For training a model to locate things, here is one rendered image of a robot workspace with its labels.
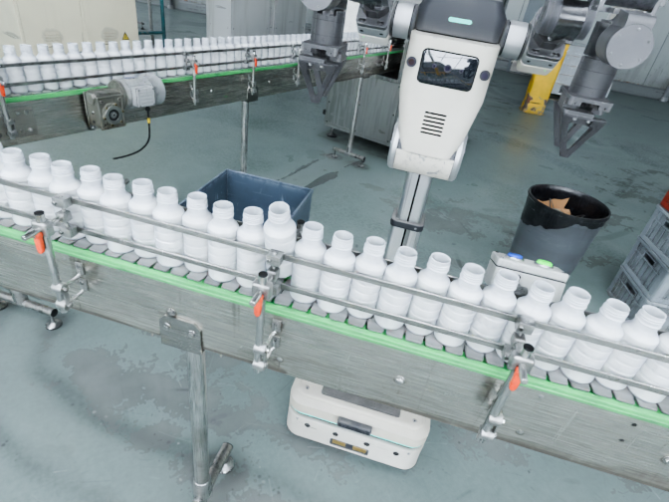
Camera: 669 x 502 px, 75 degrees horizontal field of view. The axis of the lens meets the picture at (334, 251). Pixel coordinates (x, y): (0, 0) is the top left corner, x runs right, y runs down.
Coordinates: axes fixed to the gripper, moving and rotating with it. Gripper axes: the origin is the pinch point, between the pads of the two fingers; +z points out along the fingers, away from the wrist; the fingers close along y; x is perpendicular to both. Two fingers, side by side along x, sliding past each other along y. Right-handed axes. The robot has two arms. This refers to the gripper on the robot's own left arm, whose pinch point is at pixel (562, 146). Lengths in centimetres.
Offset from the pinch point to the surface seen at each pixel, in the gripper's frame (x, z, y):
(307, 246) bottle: 39.0, 22.8, -18.4
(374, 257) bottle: 26.5, 21.7, -17.5
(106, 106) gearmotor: 158, 41, 70
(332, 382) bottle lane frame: 29, 52, -22
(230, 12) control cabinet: 327, 47, 505
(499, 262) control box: 2.9, 24.3, -2.6
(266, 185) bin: 73, 44, 42
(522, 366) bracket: -1.0, 27.7, -27.3
